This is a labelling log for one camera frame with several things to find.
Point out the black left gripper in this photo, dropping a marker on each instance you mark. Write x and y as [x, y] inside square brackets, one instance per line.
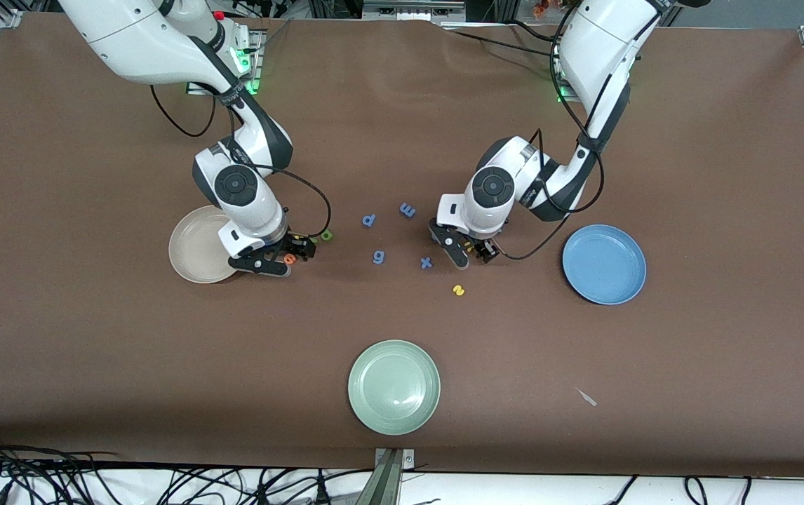
[487, 247]

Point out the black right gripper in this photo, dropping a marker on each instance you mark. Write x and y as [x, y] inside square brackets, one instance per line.
[296, 245]

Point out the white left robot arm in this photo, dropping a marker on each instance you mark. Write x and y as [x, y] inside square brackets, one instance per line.
[598, 49]

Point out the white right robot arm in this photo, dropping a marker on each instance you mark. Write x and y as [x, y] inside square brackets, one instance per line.
[128, 35]

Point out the blue foam letter p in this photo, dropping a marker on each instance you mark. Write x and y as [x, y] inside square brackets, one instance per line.
[365, 219]

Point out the blue foam letter g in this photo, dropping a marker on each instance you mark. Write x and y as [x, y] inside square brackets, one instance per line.
[376, 257]

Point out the blue foam letter m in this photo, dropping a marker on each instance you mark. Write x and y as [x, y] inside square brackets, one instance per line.
[407, 210]

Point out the beige brown plate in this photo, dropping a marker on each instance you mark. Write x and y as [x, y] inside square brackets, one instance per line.
[195, 252]

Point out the blue plate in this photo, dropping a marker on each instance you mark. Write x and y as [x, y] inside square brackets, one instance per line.
[604, 264]

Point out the pale green plate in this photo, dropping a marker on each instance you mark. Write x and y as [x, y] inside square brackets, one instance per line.
[393, 387]

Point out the small white tape scrap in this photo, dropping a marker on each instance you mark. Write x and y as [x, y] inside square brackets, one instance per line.
[588, 398]

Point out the brown table cover sheet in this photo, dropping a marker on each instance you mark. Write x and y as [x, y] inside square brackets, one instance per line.
[93, 351]

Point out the aluminium profile beam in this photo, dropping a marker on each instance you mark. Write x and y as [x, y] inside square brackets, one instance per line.
[388, 484]

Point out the orange object behind table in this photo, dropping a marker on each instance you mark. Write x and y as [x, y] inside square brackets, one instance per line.
[546, 5]

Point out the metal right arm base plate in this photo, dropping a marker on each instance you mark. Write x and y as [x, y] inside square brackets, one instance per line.
[257, 70]

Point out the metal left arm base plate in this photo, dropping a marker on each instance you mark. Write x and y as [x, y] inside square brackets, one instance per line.
[558, 63]

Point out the aluminium frame structure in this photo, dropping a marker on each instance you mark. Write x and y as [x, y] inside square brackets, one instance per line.
[409, 8]

